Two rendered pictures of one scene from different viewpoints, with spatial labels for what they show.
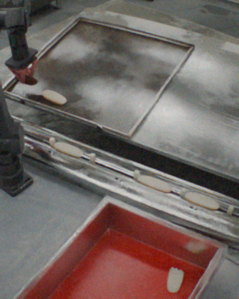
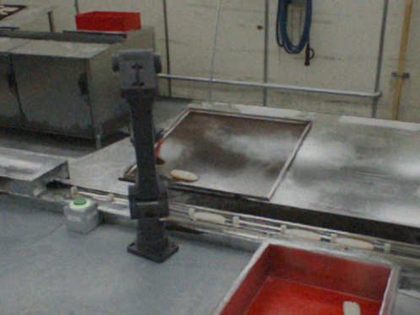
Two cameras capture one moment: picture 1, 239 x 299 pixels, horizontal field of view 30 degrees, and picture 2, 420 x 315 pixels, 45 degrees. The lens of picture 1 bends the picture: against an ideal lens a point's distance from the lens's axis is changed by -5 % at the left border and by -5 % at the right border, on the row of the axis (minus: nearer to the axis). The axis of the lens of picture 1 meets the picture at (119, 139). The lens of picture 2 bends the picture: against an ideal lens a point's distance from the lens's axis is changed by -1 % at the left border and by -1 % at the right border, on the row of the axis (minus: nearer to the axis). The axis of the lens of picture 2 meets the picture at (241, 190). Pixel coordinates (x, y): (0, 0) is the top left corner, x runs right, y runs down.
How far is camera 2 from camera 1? 0.39 m
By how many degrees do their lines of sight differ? 14
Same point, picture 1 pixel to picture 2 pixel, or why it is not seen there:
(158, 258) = (327, 296)
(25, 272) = not seen: outside the picture
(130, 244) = (295, 287)
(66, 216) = (222, 271)
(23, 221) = (178, 281)
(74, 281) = not seen: outside the picture
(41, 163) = (185, 230)
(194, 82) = (319, 152)
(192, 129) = (327, 188)
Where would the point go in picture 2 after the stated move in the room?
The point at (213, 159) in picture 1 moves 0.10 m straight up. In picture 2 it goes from (354, 208) to (358, 176)
